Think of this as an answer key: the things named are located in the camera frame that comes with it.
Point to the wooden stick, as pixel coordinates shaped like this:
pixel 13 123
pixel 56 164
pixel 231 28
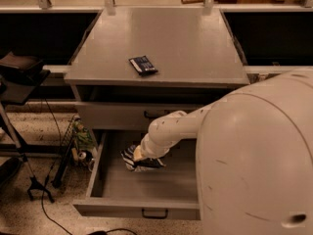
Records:
pixel 196 1

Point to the black device on tripod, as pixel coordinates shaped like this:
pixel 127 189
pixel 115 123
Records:
pixel 20 77

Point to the wire basket with items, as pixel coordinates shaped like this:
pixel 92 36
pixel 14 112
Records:
pixel 77 147

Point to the closed grey top drawer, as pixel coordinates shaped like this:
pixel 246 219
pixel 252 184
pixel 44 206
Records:
pixel 130 116

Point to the black tripod stand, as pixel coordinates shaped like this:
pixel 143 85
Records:
pixel 35 184

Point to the open grey middle drawer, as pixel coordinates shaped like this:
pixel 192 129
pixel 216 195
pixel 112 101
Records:
pixel 114 191

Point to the black middle drawer handle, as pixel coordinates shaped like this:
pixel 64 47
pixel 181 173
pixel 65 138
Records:
pixel 154 214

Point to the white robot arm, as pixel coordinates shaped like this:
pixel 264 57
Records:
pixel 254 156

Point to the small dark blue snack packet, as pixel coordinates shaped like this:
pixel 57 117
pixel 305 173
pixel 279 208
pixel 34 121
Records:
pixel 142 66

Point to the grey drawer cabinet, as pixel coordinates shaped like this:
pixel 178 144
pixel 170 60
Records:
pixel 196 63

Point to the blue chip bag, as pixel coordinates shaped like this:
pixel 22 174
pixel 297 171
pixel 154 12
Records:
pixel 142 165

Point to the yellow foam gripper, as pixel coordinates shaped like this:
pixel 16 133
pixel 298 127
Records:
pixel 147 151

